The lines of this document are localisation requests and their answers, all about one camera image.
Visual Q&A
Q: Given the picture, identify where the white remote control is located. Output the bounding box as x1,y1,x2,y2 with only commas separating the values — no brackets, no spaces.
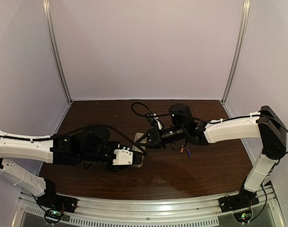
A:
132,141,144,168

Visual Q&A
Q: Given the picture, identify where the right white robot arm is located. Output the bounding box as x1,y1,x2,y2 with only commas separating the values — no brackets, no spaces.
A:
136,103,288,196

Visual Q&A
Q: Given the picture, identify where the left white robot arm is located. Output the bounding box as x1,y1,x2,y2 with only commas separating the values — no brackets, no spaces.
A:
0,125,137,198

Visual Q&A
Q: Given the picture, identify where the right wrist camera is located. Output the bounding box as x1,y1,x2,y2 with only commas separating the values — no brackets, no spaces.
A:
147,113,164,130

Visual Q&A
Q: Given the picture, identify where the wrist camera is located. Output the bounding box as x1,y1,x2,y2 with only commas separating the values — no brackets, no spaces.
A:
147,113,164,130
112,147,144,168

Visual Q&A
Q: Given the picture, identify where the left black cable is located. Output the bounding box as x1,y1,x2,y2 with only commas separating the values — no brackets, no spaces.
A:
0,125,148,157

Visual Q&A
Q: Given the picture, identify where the black cable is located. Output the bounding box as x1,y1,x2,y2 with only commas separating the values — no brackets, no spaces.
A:
0,125,148,157
131,101,288,171

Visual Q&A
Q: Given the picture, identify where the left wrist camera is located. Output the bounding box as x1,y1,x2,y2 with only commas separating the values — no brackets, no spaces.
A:
112,147,144,168

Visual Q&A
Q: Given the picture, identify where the right black cable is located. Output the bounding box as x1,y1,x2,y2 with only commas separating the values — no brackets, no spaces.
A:
131,101,288,171

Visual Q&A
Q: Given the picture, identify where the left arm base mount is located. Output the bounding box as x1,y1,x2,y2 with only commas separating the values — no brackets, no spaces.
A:
33,194,78,226

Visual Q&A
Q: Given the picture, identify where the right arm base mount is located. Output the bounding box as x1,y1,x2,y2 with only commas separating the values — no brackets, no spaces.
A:
218,193,259,224

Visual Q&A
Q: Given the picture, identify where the left aluminium frame post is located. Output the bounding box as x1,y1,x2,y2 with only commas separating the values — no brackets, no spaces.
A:
42,0,72,104

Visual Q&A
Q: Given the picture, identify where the aluminium frame post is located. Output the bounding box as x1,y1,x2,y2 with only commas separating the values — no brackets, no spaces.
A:
221,0,251,105
42,0,72,104

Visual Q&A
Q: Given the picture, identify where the right aluminium frame post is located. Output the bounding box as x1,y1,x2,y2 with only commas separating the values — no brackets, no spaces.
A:
221,0,251,105

